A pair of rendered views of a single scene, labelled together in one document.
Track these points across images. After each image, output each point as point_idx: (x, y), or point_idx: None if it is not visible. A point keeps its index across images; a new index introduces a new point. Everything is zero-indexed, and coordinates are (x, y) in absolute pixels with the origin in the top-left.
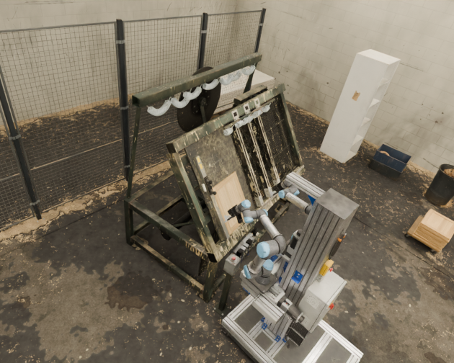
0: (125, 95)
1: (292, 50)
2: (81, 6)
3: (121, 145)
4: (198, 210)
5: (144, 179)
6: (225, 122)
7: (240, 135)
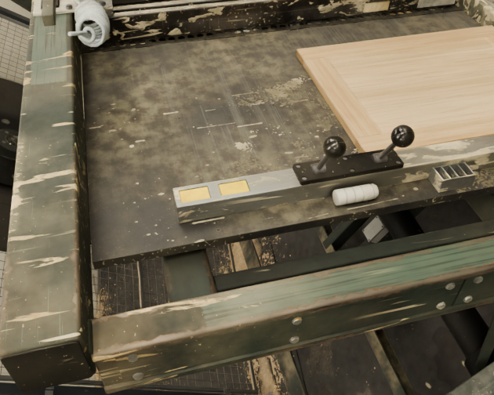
0: (6, 385)
1: None
2: None
3: (184, 382)
4: None
5: (274, 356)
6: (64, 40)
7: (148, 5)
